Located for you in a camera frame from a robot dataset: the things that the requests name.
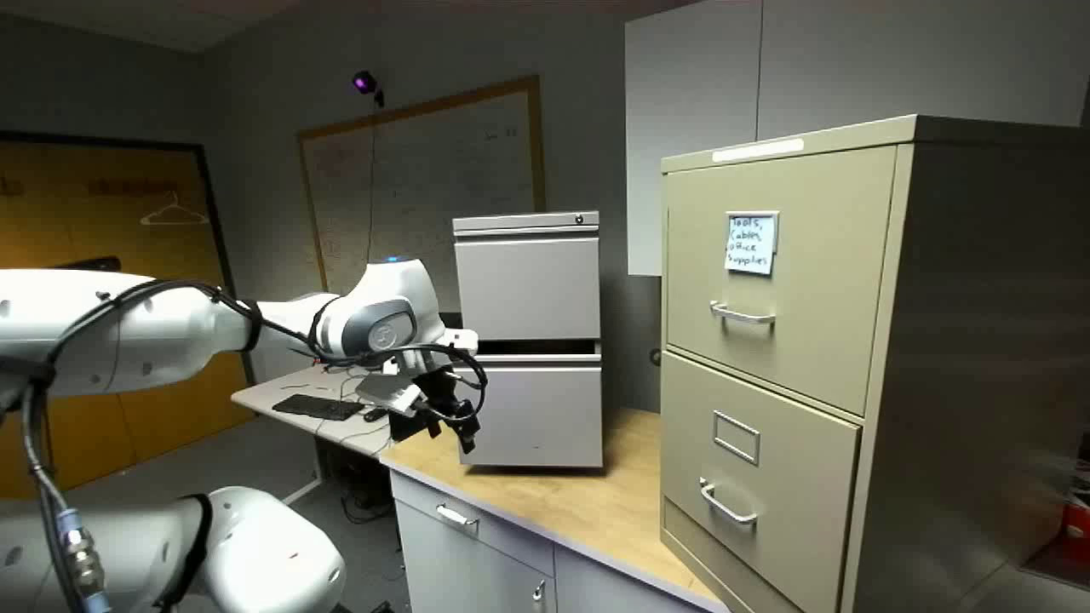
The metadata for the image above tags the red tool case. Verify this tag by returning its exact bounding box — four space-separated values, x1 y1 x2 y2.
1060 495 1090 548

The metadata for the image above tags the silver counter drawer handle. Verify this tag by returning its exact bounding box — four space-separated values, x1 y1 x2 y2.
434 502 483 539

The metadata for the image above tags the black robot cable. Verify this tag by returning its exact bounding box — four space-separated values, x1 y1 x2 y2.
18 281 265 613

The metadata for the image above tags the small grey drawer cabinet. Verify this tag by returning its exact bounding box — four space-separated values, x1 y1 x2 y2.
450 208 609 478

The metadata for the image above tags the black computer keyboard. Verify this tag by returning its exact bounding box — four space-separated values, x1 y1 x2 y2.
268 393 367 427

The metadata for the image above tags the grey base counter cabinet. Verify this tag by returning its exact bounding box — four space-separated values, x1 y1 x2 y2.
388 466 730 613

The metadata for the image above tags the white wall cabinet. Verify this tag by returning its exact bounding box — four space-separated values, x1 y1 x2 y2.
619 0 1090 281

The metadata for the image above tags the grey drawer with recessed grip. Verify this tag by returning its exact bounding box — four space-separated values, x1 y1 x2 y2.
463 352 609 473

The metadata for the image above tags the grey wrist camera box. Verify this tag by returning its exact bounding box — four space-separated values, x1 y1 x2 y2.
354 372 426 417

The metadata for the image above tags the grey office desk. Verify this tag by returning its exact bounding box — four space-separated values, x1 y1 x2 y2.
227 366 402 459

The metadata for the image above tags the orange wooden door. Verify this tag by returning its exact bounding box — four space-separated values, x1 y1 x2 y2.
0 129 260 503

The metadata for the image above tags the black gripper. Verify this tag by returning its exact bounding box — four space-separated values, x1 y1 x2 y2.
386 379 483 459

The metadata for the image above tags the grey plain cabinet drawer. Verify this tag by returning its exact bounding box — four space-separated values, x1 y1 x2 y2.
452 232 603 344

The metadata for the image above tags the beige metal filing cabinet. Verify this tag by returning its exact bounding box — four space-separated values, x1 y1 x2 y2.
656 111 1090 613

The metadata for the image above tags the camera with purple light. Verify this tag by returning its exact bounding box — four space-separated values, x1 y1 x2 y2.
347 70 388 112

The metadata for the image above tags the wood framed whiteboard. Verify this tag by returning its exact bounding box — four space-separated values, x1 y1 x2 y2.
292 77 548 323

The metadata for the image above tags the wire clothes hanger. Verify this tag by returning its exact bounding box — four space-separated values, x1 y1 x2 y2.
135 196 216 235

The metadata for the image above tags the beige drawer with paper label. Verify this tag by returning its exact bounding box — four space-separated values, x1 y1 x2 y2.
661 142 903 418

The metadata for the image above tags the beige drawer with empty label holder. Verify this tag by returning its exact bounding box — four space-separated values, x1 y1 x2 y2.
656 349 865 613

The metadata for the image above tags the white paper label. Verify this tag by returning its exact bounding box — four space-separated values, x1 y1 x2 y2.
723 208 783 281

